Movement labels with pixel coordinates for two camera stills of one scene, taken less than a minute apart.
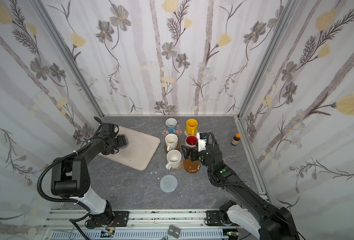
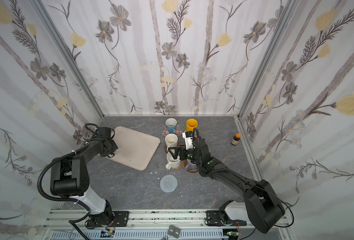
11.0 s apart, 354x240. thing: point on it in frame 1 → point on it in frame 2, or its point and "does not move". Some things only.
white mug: x=173 y=157 does not move
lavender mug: x=126 y=138 → x=190 y=166
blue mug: x=171 y=123 does not move
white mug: x=171 y=141 does not move
